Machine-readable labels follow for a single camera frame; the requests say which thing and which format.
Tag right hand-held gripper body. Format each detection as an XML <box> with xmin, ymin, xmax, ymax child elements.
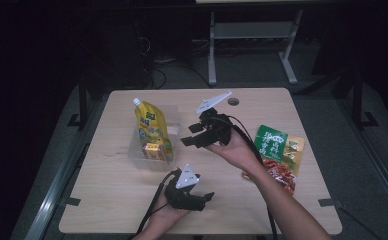
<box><xmin>194</xmin><ymin>89</ymin><xmax>234</xmax><ymax>147</ymax></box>

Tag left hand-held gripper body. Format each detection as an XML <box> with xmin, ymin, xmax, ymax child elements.
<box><xmin>164</xmin><ymin>162</ymin><xmax>202</xmax><ymax>211</ymax></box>

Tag small red and yellow box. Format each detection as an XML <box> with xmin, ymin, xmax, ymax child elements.
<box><xmin>142</xmin><ymin>142</ymin><xmax>167</xmax><ymax>162</ymax></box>

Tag yellow spouted pouch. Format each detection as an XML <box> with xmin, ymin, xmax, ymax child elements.
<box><xmin>131</xmin><ymin>97</ymin><xmax>175</xmax><ymax>165</ymax></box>

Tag green and red food packet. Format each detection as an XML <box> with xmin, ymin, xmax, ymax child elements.
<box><xmin>241</xmin><ymin>124</ymin><xmax>306</xmax><ymax>196</ymax></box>

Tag clear plastic container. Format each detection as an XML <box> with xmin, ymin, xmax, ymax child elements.
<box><xmin>127</xmin><ymin>104</ymin><xmax>182</xmax><ymax>173</ymax></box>

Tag person's left hand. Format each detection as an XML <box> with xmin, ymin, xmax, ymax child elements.
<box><xmin>148</xmin><ymin>192</ymin><xmax>192</xmax><ymax>232</ymax></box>

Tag person's right hand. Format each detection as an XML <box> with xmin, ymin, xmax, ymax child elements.
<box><xmin>204</xmin><ymin>129</ymin><xmax>267</xmax><ymax>177</ymax></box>

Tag black metal stand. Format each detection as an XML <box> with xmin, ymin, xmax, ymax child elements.
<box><xmin>66</xmin><ymin>81</ymin><xmax>94</xmax><ymax>132</ymax></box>
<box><xmin>350</xmin><ymin>68</ymin><xmax>380</xmax><ymax>130</ymax></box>

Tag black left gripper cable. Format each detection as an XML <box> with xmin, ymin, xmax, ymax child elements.
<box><xmin>127</xmin><ymin>169</ymin><xmax>182</xmax><ymax>240</ymax></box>

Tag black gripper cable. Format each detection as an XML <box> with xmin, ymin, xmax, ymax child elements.
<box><xmin>127</xmin><ymin>169</ymin><xmax>182</xmax><ymax>240</ymax></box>
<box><xmin>215</xmin><ymin>113</ymin><xmax>280</xmax><ymax>240</ymax></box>

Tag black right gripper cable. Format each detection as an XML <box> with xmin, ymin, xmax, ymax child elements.
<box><xmin>215</xmin><ymin>113</ymin><xmax>280</xmax><ymax>240</ymax></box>

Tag black floor cables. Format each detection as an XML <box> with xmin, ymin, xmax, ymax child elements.
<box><xmin>138</xmin><ymin>34</ymin><xmax>214</xmax><ymax>90</ymax></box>

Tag white metal stand frame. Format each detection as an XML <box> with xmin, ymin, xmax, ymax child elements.
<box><xmin>207</xmin><ymin>8</ymin><xmax>305</xmax><ymax>86</ymax></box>

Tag black table edge bracket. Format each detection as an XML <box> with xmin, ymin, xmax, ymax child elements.
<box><xmin>317</xmin><ymin>197</ymin><xmax>344</xmax><ymax>209</ymax></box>
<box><xmin>59</xmin><ymin>196</ymin><xmax>82</xmax><ymax>207</ymax></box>

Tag grey metal floor rail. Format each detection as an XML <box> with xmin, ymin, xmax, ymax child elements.
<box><xmin>23</xmin><ymin>99</ymin><xmax>105</xmax><ymax>240</ymax></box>
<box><xmin>336</xmin><ymin>98</ymin><xmax>388</xmax><ymax>218</ymax></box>

